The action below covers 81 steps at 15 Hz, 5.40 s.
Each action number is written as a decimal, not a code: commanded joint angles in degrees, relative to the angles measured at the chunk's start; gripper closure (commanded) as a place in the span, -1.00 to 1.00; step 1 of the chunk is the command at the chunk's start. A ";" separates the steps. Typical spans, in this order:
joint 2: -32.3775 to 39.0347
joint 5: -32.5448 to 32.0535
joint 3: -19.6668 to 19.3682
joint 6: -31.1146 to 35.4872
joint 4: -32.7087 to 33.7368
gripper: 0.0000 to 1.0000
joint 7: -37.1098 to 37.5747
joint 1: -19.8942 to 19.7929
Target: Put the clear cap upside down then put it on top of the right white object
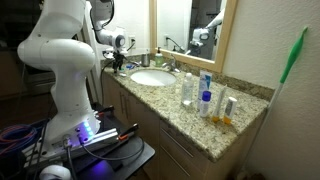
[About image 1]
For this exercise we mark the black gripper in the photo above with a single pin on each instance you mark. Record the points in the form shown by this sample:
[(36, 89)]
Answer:
[(118, 60)]

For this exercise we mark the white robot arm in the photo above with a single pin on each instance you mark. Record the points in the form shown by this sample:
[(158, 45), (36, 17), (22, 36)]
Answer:
[(51, 46)]

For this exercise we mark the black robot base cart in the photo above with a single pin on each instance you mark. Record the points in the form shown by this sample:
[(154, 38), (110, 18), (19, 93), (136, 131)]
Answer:
[(116, 154)]

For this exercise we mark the white bottle blue cap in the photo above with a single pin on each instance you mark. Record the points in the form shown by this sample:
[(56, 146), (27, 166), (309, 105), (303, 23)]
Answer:
[(204, 104)]

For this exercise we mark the white tube orange cap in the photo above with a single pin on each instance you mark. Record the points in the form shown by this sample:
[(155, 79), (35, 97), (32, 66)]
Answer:
[(229, 110)]

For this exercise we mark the blue floss container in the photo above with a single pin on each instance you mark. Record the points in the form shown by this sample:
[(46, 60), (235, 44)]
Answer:
[(129, 66)]

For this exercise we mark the grey metal cup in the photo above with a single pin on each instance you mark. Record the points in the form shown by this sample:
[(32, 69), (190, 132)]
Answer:
[(145, 61)]

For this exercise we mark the green soap dispenser bottle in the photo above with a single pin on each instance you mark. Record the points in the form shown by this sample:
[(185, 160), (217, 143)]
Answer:
[(158, 58)]

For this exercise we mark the white oval sink basin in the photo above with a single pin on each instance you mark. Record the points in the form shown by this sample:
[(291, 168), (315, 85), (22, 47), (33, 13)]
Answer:
[(153, 78)]

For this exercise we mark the chrome faucet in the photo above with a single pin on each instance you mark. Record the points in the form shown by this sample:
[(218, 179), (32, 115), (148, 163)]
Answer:
[(171, 64)]

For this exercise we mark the clear plastic bottle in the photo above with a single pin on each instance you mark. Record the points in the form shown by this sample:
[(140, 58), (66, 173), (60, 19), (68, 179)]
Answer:
[(187, 90)]

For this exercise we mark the wood framed mirror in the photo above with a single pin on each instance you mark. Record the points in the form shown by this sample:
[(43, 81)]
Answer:
[(194, 32)]

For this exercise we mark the white blue lotion tube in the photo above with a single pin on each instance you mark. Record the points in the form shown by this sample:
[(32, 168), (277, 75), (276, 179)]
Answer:
[(204, 84)]

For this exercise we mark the slim white orange tube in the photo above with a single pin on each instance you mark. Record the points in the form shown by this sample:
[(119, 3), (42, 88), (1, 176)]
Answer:
[(216, 113)]

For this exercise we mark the wooden vanity cabinet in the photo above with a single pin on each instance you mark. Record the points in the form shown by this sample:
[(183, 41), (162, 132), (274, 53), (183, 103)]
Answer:
[(188, 147)]

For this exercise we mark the green white broom handle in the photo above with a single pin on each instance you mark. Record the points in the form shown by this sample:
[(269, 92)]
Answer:
[(292, 57)]

